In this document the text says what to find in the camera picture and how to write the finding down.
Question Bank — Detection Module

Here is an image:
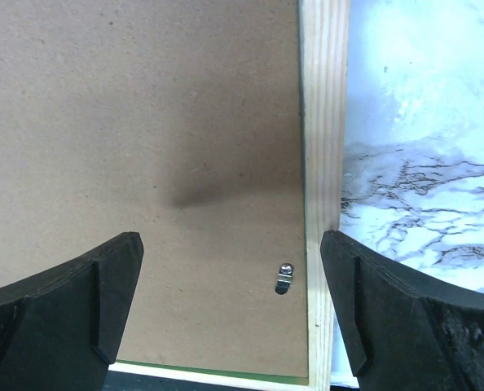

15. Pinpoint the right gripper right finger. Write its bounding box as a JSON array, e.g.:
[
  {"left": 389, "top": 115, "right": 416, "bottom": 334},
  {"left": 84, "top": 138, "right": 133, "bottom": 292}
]
[{"left": 320, "top": 231, "right": 484, "bottom": 390}]

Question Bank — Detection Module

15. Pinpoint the brown frame backing board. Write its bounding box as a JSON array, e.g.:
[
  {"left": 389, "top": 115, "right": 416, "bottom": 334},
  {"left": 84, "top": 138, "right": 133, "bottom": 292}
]
[{"left": 0, "top": 1, "right": 307, "bottom": 377}]

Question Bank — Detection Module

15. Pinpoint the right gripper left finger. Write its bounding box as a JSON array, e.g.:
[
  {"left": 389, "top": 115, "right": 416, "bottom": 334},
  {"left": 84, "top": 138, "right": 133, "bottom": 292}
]
[{"left": 0, "top": 232, "right": 143, "bottom": 391}]

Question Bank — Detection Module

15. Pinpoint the wooden picture frame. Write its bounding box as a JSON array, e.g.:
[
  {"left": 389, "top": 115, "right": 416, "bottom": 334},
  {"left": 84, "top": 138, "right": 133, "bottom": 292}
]
[{"left": 110, "top": 1, "right": 351, "bottom": 390}]

